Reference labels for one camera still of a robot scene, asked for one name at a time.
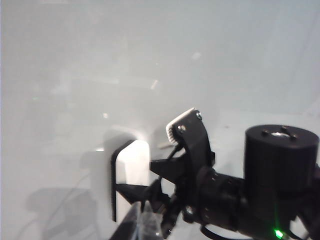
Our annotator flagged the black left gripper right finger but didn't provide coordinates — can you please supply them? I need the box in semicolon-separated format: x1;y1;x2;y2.
137;201;163;240

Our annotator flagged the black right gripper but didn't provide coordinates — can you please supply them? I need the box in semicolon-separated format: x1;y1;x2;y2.
115;149;204;240

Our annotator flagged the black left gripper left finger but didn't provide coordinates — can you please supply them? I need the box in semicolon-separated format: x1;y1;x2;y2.
108;201;142;240

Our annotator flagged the white whiteboard eraser black felt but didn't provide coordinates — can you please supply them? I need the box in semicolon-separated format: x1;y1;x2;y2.
109;139;151;223

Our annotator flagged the white whiteboard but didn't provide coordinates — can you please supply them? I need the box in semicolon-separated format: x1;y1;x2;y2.
0;0;320;240

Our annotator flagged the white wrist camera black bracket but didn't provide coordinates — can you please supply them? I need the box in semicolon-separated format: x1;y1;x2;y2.
165;107;216;173

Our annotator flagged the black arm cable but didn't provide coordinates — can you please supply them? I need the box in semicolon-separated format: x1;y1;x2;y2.
198;223;241;240

